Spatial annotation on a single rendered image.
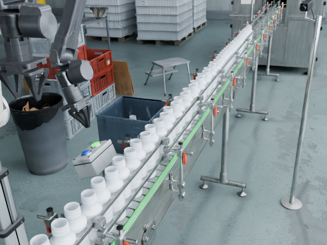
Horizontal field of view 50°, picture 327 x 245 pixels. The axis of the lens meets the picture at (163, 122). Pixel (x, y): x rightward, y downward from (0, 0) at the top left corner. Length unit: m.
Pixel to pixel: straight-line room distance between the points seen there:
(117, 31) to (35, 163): 5.70
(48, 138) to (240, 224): 1.69
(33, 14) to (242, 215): 2.18
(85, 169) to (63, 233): 0.39
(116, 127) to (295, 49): 4.34
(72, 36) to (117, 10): 7.24
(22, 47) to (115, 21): 7.63
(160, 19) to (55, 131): 5.22
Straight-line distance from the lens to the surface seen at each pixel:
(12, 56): 0.87
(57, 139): 3.16
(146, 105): 2.10
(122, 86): 4.91
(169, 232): 2.51
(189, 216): 2.63
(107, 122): 1.90
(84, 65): 1.13
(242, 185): 2.81
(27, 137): 3.13
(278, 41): 5.84
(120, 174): 1.04
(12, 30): 0.85
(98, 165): 1.18
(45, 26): 0.81
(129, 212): 1.09
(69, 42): 1.19
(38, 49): 3.65
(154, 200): 1.21
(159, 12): 7.88
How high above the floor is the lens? 1.68
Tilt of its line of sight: 25 degrees down
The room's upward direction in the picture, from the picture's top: 2 degrees counter-clockwise
